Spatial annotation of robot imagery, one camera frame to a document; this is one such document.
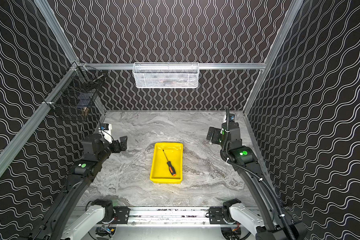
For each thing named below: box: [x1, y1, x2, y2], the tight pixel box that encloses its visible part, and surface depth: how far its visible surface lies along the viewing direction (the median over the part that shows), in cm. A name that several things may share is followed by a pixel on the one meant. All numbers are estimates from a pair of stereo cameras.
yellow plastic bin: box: [149, 142, 184, 184], surface depth 93 cm
